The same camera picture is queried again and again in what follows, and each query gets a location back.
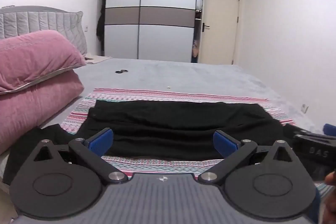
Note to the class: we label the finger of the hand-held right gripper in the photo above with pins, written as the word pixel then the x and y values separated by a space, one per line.
pixel 329 129

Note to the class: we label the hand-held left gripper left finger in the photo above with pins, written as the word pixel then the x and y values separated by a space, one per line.
pixel 101 141

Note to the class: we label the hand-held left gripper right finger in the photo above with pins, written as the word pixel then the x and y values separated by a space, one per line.
pixel 225 144

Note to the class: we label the black pants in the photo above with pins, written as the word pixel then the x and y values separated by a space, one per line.
pixel 173 124

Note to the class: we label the person's right hand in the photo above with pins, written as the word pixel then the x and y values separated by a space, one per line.
pixel 331 178

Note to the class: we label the striped patterned mat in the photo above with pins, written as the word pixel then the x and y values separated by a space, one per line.
pixel 147 95

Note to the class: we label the small black object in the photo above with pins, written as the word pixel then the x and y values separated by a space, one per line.
pixel 121 71

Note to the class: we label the pink pillow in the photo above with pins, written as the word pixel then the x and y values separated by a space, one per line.
pixel 31 111
pixel 34 56

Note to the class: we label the beige cloth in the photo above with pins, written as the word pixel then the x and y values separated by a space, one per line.
pixel 97 59

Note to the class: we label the black hanging clothes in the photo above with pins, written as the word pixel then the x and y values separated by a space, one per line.
pixel 100 28

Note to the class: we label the grey quilted pillow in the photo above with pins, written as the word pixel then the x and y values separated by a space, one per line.
pixel 73 27

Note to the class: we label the cream room door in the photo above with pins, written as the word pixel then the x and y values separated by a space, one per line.
pixel 220 19

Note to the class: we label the sliding door wardrobe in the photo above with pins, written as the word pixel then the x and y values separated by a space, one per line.
pixel 157 16

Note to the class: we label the grey quilted headboard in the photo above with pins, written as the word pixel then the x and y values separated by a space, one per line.
pixel 18 20

